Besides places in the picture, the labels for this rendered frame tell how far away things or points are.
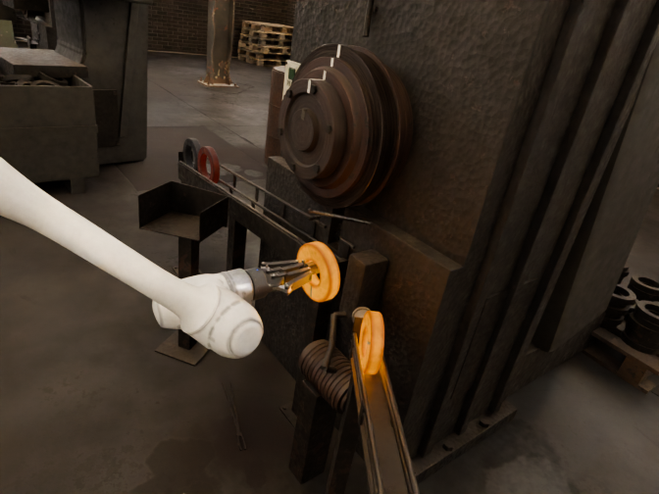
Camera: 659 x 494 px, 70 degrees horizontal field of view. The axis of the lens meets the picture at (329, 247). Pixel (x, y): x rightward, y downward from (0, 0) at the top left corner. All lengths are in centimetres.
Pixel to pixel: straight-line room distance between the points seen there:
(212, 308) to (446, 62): 85
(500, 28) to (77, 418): 182
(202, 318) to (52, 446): 116
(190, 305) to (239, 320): 9
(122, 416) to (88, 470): 23
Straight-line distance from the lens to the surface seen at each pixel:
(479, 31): 128
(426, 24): 138
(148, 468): 182
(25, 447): 197
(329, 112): 129
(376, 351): 114
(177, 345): 224
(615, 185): 189
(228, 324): 86
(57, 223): 92
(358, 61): 133
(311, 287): 123
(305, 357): 144
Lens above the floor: 144
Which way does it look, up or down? 27 degrees down
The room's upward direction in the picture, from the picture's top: 9 degrees clockwise
